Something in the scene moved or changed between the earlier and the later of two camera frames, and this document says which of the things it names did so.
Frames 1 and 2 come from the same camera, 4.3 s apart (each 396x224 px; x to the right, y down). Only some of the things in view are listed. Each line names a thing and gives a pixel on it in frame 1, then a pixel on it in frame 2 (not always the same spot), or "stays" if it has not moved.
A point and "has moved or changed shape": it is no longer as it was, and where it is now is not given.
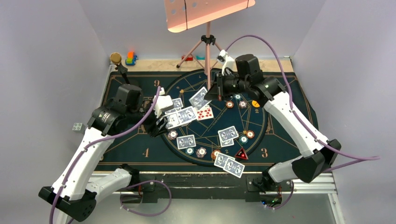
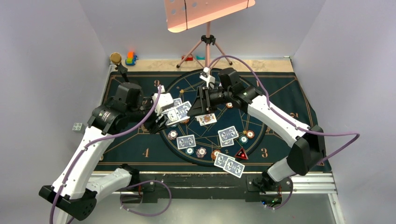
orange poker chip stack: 214,153 stays
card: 198,100 has moved or changed shape
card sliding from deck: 186,115 has moved or changed shape
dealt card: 228,133 stays
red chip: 229,104 stays
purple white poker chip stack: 201,152 stays
